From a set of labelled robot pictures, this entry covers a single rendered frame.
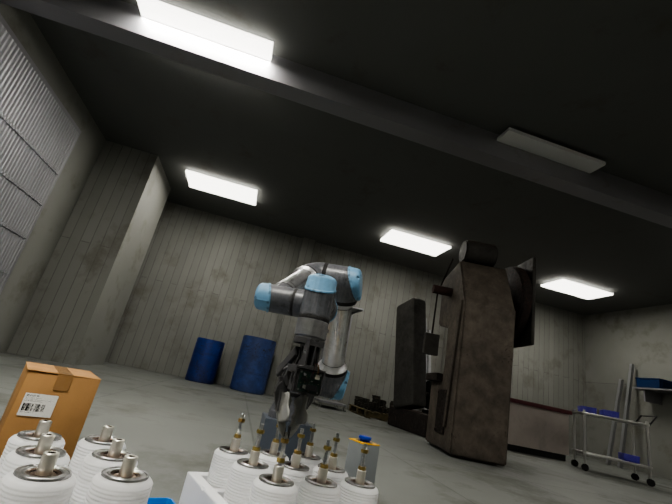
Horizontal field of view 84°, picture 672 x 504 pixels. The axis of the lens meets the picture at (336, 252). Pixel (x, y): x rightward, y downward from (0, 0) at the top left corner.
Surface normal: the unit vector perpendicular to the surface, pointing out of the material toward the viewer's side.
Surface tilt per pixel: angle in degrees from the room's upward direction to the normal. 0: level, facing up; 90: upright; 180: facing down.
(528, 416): 90
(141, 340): 90
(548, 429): 90
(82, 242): 90
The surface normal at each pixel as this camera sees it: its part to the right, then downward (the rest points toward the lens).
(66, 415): 0.62, -0.14
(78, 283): 0.24, -0.27
